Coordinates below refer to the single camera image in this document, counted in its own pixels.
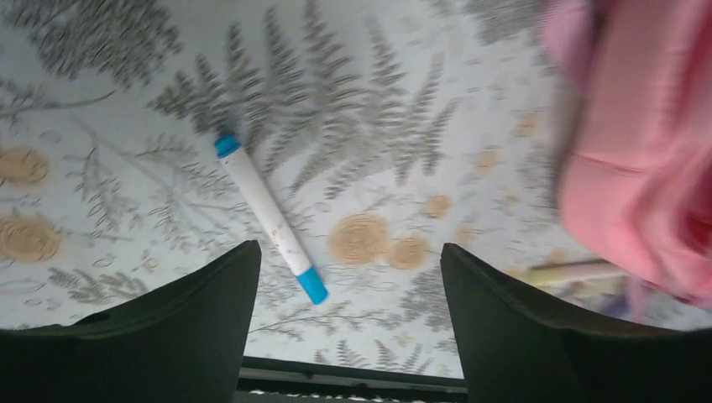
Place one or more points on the floral table mat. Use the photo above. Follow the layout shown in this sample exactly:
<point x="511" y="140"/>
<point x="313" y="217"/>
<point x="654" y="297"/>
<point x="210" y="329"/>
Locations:
<point x="383" y="130"/>

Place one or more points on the white marker with blue cap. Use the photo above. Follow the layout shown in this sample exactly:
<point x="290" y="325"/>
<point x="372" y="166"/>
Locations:
<point x="240" y="168"/>

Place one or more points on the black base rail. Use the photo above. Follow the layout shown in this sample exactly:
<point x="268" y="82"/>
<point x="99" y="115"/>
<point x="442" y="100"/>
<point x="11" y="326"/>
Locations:
<point x="272" y="380"/>

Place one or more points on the pale yellow marker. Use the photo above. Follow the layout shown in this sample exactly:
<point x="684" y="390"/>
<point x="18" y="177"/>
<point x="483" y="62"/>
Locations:
<point x="546" y="276"/>

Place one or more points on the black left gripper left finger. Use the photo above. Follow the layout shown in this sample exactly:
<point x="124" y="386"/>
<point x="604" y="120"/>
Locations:
<point x="182" y="342"/>

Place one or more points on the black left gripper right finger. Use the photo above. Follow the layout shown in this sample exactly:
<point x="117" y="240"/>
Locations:
<point x="519" y="344"/>

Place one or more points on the pink student backpack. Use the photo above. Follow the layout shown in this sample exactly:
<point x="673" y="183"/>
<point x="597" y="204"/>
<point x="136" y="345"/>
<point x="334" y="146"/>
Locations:
<point x="636" y="185"/>

